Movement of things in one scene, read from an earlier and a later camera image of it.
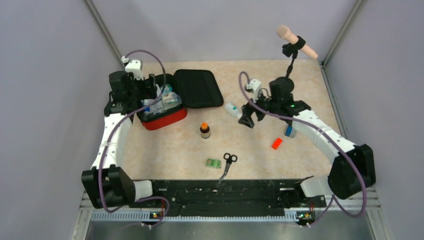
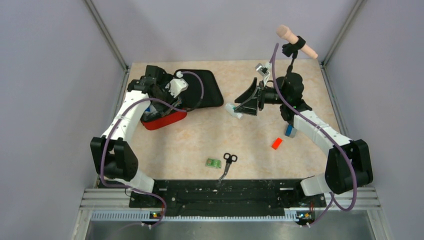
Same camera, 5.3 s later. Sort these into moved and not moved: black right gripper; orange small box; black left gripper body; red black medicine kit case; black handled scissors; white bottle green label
Moved: black left gripper body; black right gripper
Not moved: red black medicine kit case; white bottle green label; orange small box; black handled scissors
